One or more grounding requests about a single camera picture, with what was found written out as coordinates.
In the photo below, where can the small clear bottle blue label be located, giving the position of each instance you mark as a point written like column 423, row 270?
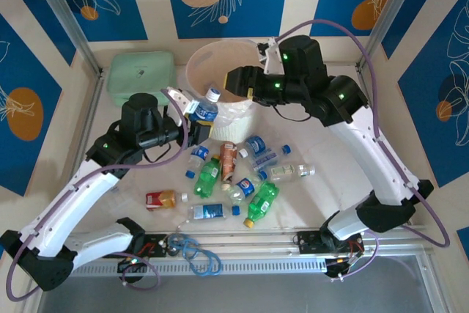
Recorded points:
column 199, row 153

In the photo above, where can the clear bottle blue label blue cap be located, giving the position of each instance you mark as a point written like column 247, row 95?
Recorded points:
column 203, row 110

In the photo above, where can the copper brown coffee bottle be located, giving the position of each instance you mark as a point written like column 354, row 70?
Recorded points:
column 228, row 161

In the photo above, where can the green plastic bottle yellow cap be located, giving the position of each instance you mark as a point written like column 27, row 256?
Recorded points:
column 262, row 201
column 206, row 177

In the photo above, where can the clear soda water bottle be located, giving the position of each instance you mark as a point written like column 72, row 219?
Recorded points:
column 269, row 159

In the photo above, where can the clear bottle Pepsi label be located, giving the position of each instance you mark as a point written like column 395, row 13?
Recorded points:
column 245, row 186

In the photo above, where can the water bottle light blue label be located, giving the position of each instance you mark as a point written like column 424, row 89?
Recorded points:
column 209, row 211

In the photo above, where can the clear bottle green white label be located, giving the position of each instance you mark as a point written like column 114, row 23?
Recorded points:
column 289, row 172

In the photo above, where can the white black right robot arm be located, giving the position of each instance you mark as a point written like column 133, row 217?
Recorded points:
column 366, row 155

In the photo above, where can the white round plastic bin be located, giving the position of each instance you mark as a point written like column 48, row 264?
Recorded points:
column 231, row 135

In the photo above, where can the mint green zip case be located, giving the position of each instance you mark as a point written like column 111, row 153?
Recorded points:
column 139, row 71

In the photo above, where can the Pocari Sweat bottle white cap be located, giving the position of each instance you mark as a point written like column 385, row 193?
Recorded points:
column 256, row 144

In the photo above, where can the bottle red orange label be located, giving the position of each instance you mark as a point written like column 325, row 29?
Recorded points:
column 159, row 199

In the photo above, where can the black left connector module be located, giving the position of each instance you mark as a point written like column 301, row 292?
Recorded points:
column 132, row 265

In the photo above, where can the black connector module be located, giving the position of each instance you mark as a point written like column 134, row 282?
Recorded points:
column 337, row 265
column 132, row 265

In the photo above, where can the grey metal panel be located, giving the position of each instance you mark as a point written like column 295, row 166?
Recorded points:
column 238, row 298

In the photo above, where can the black right connector module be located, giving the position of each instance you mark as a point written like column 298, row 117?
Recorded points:
column 337, row 265

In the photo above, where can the aluminium table side rail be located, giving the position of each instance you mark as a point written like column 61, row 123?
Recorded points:
column 91, row 107
column 371, row 104

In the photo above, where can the aluminium frame post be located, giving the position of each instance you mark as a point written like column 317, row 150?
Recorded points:
column 65, row 16
column 390, row 16

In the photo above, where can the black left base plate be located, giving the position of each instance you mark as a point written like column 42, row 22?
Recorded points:
column 155, row 243

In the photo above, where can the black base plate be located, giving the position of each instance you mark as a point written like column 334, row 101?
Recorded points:
column 309, row 243
column 155, row 243

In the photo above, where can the aluminium table edge rail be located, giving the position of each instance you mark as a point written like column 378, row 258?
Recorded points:
column 256, row 239

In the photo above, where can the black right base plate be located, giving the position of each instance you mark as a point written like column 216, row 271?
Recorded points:
column 309, row 243

